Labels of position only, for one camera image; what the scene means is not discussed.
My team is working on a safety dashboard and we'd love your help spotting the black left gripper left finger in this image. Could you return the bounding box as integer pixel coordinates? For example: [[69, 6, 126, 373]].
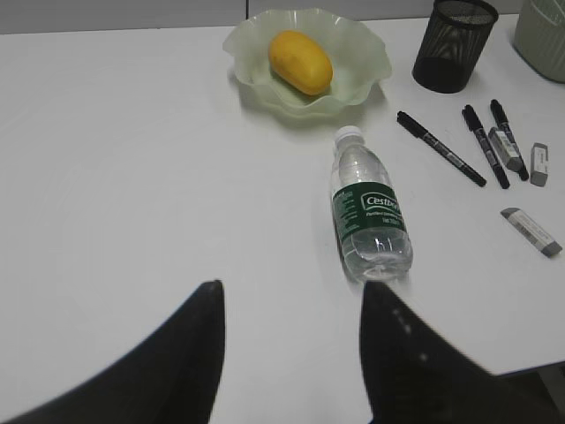
[[12, 280, 224, 423]]

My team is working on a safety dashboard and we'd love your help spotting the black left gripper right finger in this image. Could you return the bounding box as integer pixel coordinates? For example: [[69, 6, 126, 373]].
[[359, 281, 564, 423]]

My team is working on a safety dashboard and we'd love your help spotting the clear water bottle green label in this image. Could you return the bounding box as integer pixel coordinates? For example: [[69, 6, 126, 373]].
[[330, 125, 413, 283]]

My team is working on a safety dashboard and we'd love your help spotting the grey white eraser front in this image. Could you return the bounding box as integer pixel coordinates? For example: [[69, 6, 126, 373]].
[[501, 208, 562, 258]]

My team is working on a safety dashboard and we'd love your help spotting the grey white eraser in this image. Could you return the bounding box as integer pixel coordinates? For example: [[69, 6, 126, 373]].
[[488, 127, 523, 172], [501, 208, 562, 258], [530, 142, 549, 187]]

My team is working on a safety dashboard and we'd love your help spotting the black marker pen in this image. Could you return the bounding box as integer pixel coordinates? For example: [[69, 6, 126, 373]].
[[396, 111, 486, 187], [490, 99, 529, 181], [462, 104, 510, 189]]

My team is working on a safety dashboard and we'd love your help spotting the yellow mango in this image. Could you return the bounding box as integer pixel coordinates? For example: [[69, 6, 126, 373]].
[[268, 30, 334, 96]]

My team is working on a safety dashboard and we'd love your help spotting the pale green wavy plate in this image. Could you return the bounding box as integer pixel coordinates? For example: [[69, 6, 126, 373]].
[[222, 8, 392, 117]]

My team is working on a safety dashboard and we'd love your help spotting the black mesh pen holder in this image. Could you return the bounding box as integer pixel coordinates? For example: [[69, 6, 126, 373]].
[[412, 1, 499, 94]]

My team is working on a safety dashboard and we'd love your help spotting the green woven plastic basket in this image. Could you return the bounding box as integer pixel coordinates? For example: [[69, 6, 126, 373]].
[[513, 0, 564, 83]]

